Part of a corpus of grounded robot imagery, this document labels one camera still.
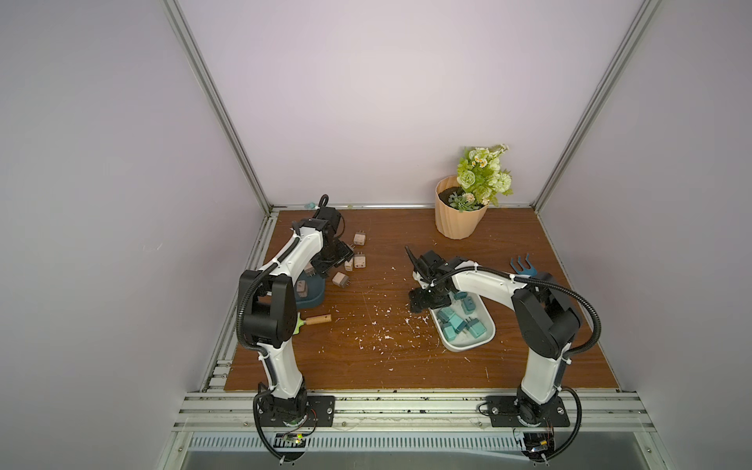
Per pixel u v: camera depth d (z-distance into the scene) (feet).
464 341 2.78
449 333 2.73
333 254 2.60
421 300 2.67
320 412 2.40
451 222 3.34
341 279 3.18
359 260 3.35
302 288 3.04
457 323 2.80
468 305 2.88
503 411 2.38
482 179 3.01
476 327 2.80
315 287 3.10
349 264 3.27
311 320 2.89
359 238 3.53
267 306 1.64
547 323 1.59
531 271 3.30
